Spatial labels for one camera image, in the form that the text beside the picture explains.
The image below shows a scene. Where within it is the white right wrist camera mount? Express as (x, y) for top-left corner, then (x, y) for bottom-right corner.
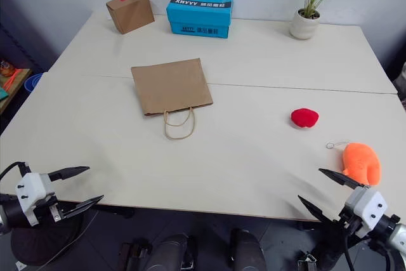
(343, 186), (388, 239)

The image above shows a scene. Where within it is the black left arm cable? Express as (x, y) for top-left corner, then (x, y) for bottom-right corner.
(0, 161), (32, 183)

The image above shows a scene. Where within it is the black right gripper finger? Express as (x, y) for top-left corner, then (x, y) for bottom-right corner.
(297, 195), (339, 223)
(318, 168), (361, 189)

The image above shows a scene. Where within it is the potted green plant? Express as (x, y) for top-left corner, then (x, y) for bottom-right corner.
(289, 0), (346, 41)

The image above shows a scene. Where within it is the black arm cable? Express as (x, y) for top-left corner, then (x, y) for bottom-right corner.
(339, 229), (394, 271)
(0, 161), (32, 183)

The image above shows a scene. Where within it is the brown paper bag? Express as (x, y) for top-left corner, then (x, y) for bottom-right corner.
(130, 58), (213, 140)

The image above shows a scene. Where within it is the blue bucket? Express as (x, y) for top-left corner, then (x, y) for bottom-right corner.
(24, 73), (44, 93)

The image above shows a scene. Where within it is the red plush toy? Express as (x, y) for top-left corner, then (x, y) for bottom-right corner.
(291, 107), (319, 129)

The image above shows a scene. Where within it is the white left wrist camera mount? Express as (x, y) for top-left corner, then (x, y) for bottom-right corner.
(15, 173), (56, 225)

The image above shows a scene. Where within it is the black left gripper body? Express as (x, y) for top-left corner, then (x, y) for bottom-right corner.
(34, 195), (66, 223)

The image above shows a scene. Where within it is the blue shoe box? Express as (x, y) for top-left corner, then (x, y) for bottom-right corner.
(166, 0), (234, 40)

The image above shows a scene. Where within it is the dark rounded right shape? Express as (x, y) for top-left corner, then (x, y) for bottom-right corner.
(230, 228), (267, 271)

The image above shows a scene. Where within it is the wooden side shelf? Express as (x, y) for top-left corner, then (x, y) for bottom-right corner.
(0, 58), (34, 115)

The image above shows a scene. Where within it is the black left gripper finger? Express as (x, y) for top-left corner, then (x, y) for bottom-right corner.
(60, 194), (105, 220)
(47, 166), (91, 182)

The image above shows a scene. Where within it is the dark rounded shape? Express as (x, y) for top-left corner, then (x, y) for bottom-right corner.
(144, 234), (191, 271)
(230, 228), (267, 271)

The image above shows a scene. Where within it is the dark rounded left shape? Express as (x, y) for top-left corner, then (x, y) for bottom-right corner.
(144, 234), (191, 271)

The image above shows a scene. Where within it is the orange plush toy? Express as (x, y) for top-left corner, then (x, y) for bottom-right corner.
(325, 140), (382, 186)

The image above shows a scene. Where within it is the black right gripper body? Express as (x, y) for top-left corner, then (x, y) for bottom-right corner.
(336, 206), (365, 235)

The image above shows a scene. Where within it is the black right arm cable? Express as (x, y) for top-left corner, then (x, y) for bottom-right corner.
(339, 229), (394, 271)

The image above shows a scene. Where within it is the brown cardboard box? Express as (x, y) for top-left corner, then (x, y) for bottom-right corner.
(105, 0), (155, 35)

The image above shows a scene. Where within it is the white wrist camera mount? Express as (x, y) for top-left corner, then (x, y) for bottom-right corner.
(15, 173), (56, 225)
(343, 186), (388, 239)

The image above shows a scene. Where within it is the black round stool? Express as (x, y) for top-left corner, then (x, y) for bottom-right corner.
(10, 209), (84, 267)

